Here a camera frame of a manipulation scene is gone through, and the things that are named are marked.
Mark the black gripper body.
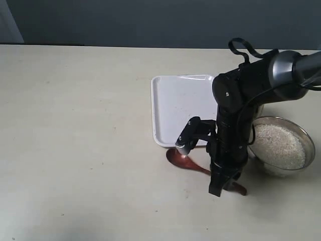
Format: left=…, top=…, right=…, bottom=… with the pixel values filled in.
left=210, top=106, right=254, bottom=176

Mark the dark red wooden spoon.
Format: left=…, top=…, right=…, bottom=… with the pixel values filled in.
left=166, top=148, right=247, bottom=196

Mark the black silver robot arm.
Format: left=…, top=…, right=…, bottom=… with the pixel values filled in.
left=209, top=50, right=320, bottom=197

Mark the small steel cup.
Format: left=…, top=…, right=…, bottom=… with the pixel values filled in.
left=253, top=104, right=264, bottom=119

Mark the steel bowl of rice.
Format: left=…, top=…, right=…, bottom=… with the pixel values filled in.
left=248, top=116, right=315, bottom=177

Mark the white plastic tray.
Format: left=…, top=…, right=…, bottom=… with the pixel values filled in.
left=151, top=75, right=217, bottom=148

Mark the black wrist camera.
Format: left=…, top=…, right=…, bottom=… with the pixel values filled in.
left=175, top=116, right=217, bottom=156

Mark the black cable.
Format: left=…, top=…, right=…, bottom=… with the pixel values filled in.
left=228, top=37, right=321, bottom=146

